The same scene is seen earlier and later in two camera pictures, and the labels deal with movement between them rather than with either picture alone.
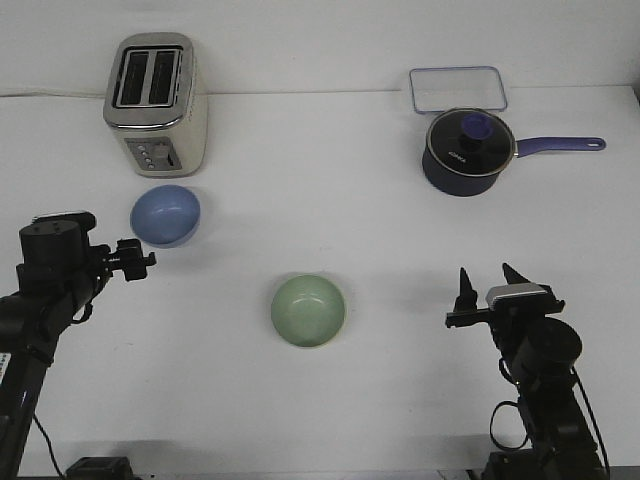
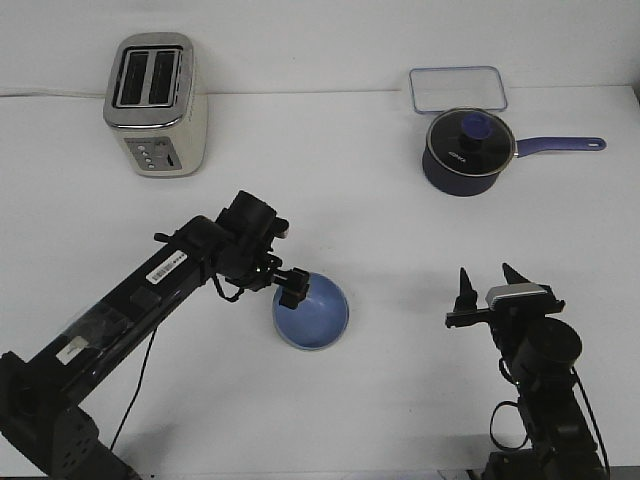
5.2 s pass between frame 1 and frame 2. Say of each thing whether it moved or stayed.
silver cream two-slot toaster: stayed
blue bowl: moved
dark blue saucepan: stayed
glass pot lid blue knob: stayed
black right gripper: stayed
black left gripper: moved
